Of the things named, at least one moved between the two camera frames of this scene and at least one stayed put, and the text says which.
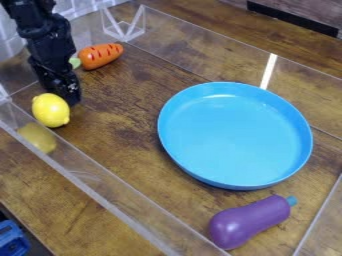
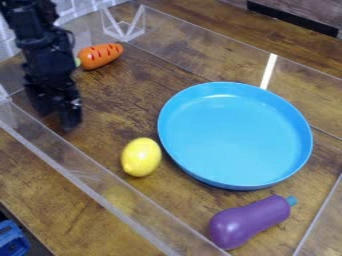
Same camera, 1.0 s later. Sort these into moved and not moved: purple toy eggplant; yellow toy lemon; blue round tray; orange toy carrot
Moved: yellow toy lemon
Not moved: blue round tray; purple toy eggplant; orange toy carrot
